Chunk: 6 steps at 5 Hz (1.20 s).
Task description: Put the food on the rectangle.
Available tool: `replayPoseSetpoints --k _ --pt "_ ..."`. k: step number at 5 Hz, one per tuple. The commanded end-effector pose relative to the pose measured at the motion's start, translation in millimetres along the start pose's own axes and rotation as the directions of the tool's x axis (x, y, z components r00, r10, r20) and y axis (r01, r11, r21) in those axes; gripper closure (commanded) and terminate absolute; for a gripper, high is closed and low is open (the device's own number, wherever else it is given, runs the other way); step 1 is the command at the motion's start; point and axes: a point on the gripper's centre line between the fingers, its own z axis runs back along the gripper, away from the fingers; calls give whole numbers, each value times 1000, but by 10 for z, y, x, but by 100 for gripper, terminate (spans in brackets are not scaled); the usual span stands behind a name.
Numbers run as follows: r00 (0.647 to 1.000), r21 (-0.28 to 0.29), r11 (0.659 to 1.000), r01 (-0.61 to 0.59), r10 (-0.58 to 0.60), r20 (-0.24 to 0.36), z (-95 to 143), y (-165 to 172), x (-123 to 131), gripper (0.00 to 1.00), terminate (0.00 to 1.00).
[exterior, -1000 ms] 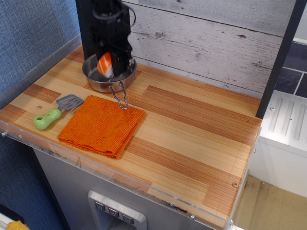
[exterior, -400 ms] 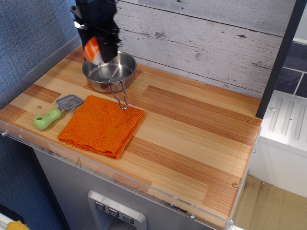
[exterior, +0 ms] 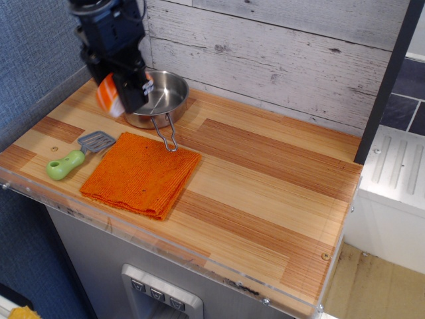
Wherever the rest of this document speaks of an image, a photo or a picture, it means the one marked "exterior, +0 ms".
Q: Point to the small steel pan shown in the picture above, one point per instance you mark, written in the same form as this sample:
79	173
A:
167	104

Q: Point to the yellow object at corner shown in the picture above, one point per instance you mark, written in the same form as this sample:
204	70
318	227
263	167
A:
23	313

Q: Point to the steel cabinet with button panel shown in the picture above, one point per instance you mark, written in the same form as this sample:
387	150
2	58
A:
187	267

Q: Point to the white radiator cover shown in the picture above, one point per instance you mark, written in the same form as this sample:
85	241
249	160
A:
387	216

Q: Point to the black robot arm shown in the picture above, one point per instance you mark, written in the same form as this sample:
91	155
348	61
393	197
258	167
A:
110	32

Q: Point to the orange cloth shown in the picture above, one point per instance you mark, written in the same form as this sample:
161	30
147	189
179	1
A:
140	176

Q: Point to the orange white salmon sushi toy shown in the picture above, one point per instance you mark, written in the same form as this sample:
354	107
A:
108	98

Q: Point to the green handled grey spatula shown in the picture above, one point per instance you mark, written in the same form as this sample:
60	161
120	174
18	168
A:
94	142

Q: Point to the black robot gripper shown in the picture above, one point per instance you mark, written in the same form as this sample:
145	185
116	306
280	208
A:
110	32

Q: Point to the dark vertical post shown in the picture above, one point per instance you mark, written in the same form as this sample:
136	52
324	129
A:
397	57

